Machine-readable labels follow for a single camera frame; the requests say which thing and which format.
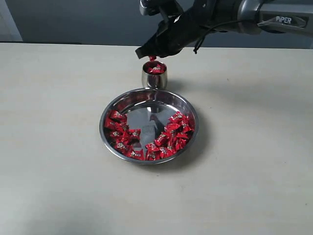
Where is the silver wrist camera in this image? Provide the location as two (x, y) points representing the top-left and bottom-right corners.
(139, 0), (184, 18)

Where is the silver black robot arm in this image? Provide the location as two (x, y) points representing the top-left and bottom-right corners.
(135, 0), (313, 59)

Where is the small steel cup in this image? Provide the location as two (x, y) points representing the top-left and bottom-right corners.
(141, 61), (168, 90)

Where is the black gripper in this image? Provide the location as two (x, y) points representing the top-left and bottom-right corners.
(135, 7), (215, 59)

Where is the round steel plate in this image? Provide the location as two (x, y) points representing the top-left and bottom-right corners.
(99, 88), (199, 165)

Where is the red candy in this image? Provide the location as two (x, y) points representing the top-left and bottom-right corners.
(149, 56), (157, 61)
(109, 110), (127, 123)
(113, 141), (129, 154)
(126, 149), (145, 161)
(104, 117), (116, 131)
(181, 120), (194, 133)
(169, 111), (189, 125)
(145, 142), (160, 153)

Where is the black cable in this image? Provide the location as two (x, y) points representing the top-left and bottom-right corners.
(193, 19), (245, 55)

